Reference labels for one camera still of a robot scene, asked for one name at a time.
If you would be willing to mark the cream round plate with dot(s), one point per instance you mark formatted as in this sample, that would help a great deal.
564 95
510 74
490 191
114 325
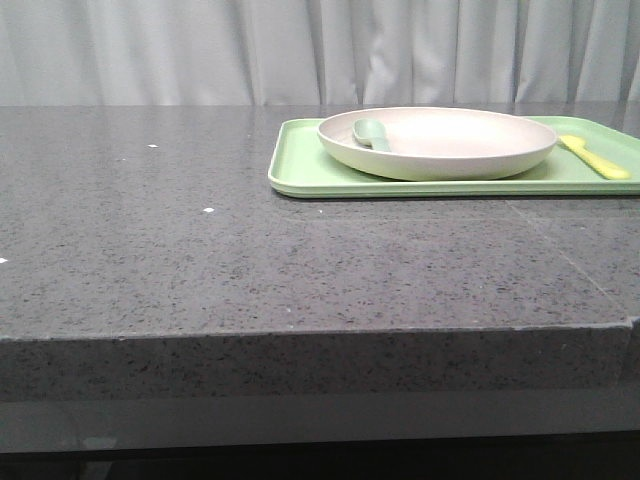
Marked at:
438 143

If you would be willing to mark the yellow plastic fork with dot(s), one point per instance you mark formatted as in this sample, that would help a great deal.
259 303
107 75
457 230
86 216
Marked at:
605 168

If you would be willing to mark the light green rectangular tray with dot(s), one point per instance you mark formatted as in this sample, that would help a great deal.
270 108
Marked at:
301 168

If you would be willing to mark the teal green plastic spoon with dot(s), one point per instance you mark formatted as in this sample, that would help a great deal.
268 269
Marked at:
371 133

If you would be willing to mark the white pleated curtain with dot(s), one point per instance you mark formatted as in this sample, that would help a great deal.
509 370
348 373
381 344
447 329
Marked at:
58 53

